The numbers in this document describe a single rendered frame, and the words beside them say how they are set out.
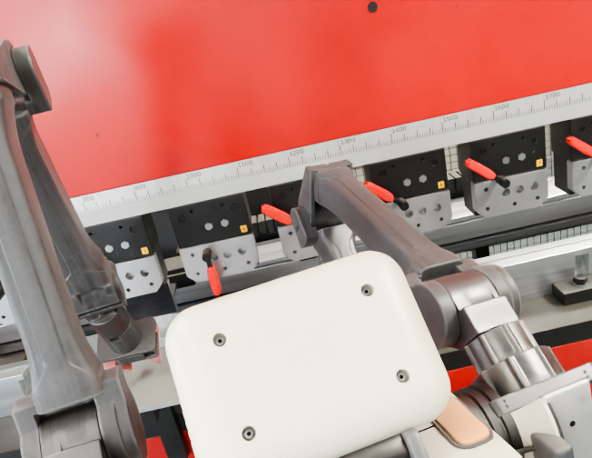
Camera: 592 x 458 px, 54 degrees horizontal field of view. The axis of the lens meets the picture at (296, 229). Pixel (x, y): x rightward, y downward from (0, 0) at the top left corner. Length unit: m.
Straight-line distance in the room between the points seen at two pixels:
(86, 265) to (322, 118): 0.51
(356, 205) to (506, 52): 0.48
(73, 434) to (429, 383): 0.34
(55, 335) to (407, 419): 0.33
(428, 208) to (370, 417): 0.78
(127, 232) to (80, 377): 0.61
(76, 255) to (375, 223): 0.40
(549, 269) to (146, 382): 0.87
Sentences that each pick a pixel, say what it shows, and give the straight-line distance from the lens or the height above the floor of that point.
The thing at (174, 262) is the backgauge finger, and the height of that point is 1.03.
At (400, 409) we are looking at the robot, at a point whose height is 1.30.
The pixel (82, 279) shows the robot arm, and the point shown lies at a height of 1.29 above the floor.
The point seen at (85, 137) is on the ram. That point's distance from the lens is 1.14.
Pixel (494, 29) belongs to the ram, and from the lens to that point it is 1.17.
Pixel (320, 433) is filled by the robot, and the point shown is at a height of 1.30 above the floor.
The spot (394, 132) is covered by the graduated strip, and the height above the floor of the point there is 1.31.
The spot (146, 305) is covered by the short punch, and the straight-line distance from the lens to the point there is 1.28.
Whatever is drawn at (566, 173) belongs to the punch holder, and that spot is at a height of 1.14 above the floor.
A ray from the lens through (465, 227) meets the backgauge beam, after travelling 1.56.
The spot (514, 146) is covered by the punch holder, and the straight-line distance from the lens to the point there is 1.23.
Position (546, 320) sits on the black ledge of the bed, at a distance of 1.33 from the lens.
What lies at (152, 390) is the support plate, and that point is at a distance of 1.11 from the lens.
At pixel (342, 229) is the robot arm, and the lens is 0.97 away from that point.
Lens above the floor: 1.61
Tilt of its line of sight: 22 degrees down
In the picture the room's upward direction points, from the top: 12 degrees counter-clockwise
